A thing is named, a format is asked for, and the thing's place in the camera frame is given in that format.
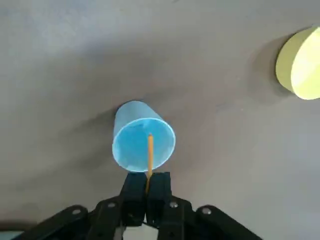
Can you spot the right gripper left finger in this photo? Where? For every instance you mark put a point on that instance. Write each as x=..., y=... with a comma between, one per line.
x=133, y=197

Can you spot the orange cup brush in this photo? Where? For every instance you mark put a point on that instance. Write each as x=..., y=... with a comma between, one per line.
x=150, y=155

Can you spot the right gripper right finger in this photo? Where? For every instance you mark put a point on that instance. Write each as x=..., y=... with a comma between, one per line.
x=160, y=197

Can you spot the blue plastic cup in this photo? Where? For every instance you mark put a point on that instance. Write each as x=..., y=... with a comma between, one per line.
x=130, y=120

